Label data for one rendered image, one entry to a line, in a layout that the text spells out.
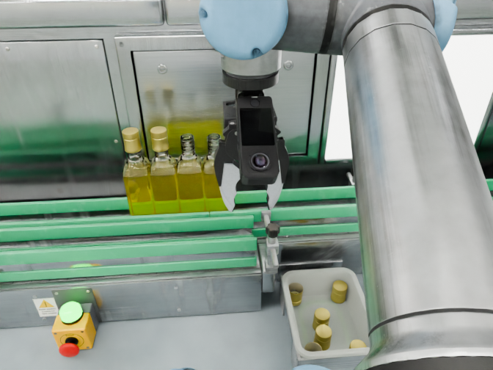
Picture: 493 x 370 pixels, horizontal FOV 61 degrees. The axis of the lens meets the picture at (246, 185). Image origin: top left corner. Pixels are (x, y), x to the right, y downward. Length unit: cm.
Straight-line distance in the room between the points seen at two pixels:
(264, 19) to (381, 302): 24
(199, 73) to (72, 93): 31
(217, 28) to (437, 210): 23
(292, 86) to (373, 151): 75
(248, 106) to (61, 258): 58
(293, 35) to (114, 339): 81
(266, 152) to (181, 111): 54
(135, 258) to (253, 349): 32
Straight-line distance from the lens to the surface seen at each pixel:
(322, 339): 93
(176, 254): 91
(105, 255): 93
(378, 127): 27
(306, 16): 38
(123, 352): 100
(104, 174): 116
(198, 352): 97
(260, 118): 52
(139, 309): 101
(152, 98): 100
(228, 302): 99
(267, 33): 37
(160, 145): 89
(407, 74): 30
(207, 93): 99
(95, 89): 105
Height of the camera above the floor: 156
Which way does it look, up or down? 35 degrees down
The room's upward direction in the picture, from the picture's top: straight up
